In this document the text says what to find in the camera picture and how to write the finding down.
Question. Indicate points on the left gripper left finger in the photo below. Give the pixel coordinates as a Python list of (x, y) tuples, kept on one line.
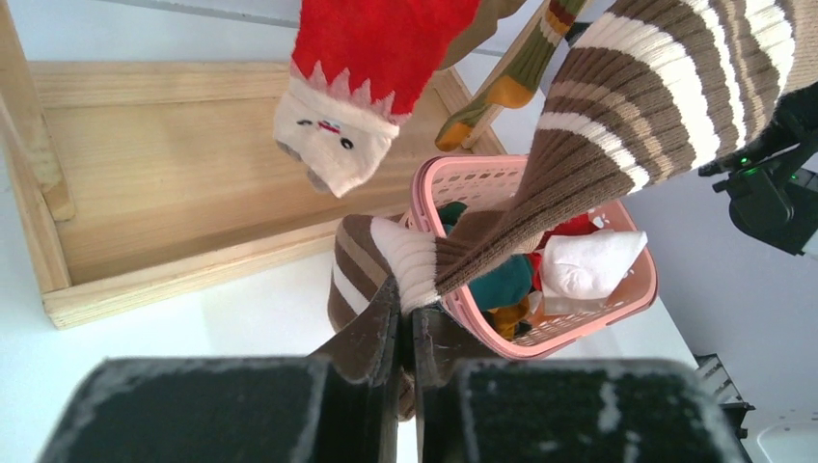
[(337, 404)]

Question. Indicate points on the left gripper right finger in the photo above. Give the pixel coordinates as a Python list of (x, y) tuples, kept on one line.
[(473, 406)]

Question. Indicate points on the olive orange striped sock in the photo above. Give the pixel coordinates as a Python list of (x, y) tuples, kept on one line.
[(514, 80)]

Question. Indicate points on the brown white striped sock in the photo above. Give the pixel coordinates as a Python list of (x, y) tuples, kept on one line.
[(650, 90)]

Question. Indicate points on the dark green sock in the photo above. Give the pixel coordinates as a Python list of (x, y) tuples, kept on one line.
[(511, 281)]

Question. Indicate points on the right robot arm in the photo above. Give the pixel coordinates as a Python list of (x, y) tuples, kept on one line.
[(764, 375)]

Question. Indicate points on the wooden hanger stand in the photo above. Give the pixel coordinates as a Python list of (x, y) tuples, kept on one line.
[(144, 164)]

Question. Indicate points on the mustard yellow sock in basket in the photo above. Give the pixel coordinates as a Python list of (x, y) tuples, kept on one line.
[(510, 322)]

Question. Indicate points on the pink laundry basket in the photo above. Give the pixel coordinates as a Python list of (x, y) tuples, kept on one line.
[(486, 180)]

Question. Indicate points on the red sock with face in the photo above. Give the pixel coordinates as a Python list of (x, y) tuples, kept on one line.
[(357, 69)]

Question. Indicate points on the tan brown sock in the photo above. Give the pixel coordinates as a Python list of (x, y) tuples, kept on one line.
[(483, 26)]

